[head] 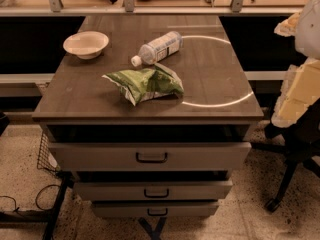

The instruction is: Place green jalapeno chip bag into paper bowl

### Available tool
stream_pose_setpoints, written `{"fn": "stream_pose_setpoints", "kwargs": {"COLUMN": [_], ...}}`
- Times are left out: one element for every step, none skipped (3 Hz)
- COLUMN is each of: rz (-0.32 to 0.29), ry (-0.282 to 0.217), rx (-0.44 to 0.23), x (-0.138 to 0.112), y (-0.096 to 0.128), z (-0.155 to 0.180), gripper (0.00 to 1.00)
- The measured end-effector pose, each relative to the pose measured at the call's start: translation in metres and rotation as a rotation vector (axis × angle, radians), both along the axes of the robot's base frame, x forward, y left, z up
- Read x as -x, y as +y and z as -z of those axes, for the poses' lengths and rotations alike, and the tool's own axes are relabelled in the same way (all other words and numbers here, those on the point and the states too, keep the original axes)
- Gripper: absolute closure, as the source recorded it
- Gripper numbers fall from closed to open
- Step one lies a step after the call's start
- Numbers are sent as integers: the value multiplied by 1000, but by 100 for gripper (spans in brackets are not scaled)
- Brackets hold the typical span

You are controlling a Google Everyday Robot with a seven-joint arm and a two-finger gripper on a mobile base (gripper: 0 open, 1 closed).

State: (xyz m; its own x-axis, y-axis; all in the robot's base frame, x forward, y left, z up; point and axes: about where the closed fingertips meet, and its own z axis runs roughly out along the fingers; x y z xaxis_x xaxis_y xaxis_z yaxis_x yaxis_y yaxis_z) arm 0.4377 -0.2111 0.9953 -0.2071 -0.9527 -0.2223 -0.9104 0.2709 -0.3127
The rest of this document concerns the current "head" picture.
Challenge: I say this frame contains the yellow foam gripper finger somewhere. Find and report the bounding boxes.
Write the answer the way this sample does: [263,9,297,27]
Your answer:
[274,12,300,37]
[271,58,320,128]

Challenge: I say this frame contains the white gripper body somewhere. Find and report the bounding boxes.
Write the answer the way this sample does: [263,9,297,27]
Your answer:
[295,0,320,59]

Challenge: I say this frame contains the green jalapeno chip bag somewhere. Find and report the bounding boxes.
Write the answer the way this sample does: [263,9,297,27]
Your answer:
[103,63,184,106]

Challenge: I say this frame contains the white paper bowl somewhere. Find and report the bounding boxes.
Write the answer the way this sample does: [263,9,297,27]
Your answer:
[63,31,109,60]

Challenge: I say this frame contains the black office chair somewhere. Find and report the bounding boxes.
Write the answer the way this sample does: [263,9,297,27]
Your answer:
[251,99,320,212]

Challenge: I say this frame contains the clear plastic water bottle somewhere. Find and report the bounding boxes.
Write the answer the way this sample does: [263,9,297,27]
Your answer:
[131,31,183,67]

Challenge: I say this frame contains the grey drawer cabinet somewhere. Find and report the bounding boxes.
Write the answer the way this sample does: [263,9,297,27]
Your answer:
[33,15,262,217]

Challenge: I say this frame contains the middle grey drawer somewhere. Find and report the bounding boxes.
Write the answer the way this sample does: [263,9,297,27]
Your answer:
[74,180,233,201]

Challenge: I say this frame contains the grey drawer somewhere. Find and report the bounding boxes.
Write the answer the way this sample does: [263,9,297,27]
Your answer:
[74,180,233,201]
[49,142,251,172]
[91,201,219,218]

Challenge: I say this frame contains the bottom grey drawer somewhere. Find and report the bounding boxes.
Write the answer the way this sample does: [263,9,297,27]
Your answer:
[91,201,219,218]

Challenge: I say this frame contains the top grey drawer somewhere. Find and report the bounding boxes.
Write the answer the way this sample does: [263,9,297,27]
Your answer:
[49,142,251,172]

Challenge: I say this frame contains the black metal stand leg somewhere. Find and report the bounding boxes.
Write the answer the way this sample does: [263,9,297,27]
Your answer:
[0,175,73,240]

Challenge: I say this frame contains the blue cross frame base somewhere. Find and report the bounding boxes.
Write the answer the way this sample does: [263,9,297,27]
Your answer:
[138,217,166,240]

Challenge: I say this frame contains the black wire mesh basket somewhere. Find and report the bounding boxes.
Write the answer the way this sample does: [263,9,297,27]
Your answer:
[37,133,60,175]

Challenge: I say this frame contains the black floor cable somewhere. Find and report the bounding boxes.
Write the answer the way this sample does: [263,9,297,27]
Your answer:
[0,183,62,215]

